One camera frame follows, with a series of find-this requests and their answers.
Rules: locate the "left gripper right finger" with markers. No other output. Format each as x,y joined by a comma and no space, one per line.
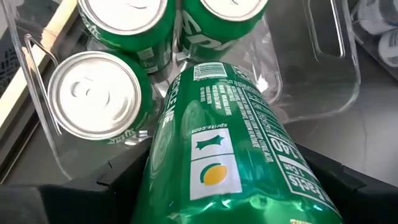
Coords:
345,193

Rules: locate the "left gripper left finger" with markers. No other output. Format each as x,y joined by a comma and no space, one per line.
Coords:
102,196

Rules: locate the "green Sprite can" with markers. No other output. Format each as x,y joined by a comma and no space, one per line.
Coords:
217,31
217,155
124,18
93,93

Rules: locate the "wooden table border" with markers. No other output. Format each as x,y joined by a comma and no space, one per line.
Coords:
9,102

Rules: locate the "black mesh panel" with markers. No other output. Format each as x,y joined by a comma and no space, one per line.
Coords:
6,71

